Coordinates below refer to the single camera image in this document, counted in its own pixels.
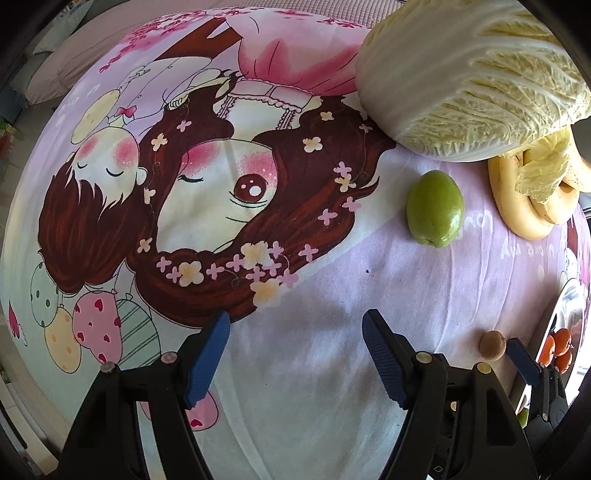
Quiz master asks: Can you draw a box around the napa cabbage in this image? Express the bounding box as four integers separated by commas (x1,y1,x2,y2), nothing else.
355,0,591,206

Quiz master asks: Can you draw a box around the brown longan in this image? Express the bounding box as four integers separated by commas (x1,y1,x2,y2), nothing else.
479,330,508,361

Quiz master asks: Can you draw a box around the printed cartoon blanket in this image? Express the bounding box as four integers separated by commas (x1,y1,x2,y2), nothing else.
0,0,589,480

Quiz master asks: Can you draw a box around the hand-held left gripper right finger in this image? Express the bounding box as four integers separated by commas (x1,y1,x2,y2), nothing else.
361,309,539,480

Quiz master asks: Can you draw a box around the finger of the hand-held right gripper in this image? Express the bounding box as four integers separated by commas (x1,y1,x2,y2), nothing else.
507,337,570,457

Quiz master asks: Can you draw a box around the yellow banana bunch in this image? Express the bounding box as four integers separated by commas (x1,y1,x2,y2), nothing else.
488,127,591,241

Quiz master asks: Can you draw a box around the stainless steel basin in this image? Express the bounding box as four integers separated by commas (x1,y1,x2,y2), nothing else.
533,281,591,384

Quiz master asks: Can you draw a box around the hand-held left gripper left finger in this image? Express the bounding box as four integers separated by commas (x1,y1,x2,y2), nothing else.
58,310,232,480

